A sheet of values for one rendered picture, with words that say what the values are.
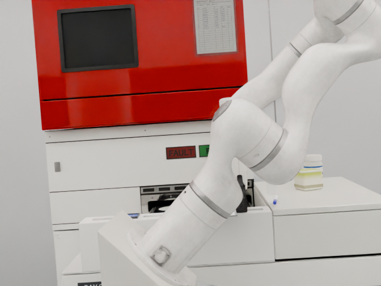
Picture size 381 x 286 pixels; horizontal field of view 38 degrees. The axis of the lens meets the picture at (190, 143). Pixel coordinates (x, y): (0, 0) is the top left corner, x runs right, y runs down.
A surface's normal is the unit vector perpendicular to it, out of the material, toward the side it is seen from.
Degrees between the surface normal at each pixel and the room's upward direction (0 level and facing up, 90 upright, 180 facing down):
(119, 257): 90
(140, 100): 90
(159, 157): 90
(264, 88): 62
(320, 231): 90
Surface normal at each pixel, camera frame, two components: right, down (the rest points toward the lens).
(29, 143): -0.03, 0.05
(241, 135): 0.10, 0.26
